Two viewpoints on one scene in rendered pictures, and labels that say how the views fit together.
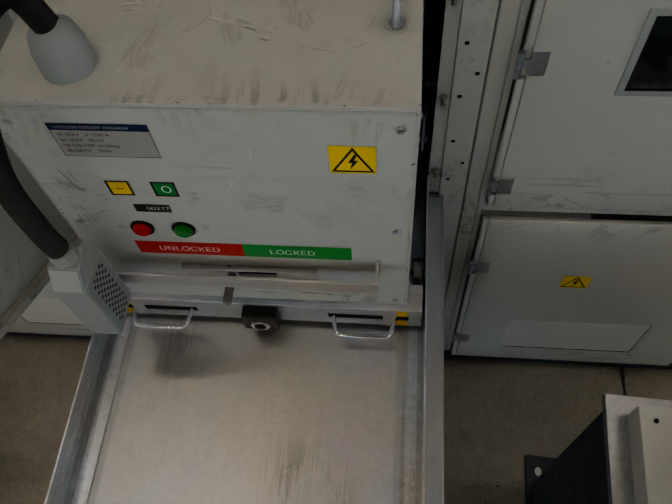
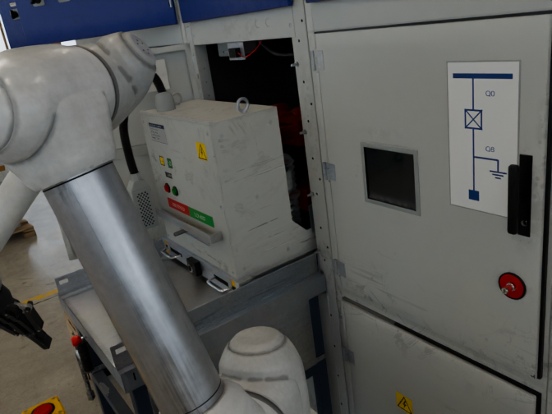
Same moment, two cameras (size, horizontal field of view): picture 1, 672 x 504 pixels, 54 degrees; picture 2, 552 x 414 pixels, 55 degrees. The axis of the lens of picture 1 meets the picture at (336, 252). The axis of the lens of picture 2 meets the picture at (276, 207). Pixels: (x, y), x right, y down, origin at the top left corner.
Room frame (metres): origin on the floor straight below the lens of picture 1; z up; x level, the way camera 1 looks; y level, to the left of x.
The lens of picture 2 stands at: (-0.39, -1.21, 1.64)
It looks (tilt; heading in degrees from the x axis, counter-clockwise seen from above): 20 degrees down; 46
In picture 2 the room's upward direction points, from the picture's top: 8 degrees counter-clockwise
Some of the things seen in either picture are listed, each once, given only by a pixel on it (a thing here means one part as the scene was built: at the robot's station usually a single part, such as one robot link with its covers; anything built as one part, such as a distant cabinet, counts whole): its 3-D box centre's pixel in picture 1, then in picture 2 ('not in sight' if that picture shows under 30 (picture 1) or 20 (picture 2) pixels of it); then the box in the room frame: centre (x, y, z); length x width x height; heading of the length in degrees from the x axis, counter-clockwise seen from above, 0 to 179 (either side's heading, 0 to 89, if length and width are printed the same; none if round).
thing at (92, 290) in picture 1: (92, 285); (143, 203); (0.48, 0.35, 1.09); 0.08 x 0.05 x 0.17; 170
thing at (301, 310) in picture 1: (264, 299); (204, 263); (0.52, 0.13, 0.90); 0.54 x 0.05 x 0.06; 80
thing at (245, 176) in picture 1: (234, 229); (184, 193); (0.51, 0.14, 1.15); 0.48 x 0.01 x 0.48; 80
